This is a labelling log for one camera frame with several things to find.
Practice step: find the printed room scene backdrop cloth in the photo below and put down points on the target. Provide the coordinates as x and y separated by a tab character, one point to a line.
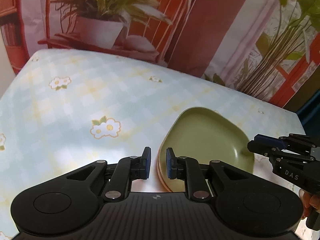
212	30

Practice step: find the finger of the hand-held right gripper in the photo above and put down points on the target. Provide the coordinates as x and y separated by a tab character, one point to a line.
271	140
262	148

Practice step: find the pink plate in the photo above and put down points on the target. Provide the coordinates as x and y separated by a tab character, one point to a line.
159	173

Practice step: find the teal curtain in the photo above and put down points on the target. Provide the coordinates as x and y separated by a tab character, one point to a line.
312	115

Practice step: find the person's right hand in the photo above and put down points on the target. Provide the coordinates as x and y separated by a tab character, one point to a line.
312	202

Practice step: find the green plate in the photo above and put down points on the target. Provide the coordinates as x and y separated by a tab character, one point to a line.
207	140

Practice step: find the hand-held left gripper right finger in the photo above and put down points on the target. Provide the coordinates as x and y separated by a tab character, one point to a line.
170	163

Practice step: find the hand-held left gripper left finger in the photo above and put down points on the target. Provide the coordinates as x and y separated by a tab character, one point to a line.
147	162

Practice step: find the floral checked tablecloth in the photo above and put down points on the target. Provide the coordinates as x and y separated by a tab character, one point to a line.
100	92

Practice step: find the yellow wooden board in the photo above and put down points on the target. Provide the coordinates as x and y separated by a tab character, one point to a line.
296	102

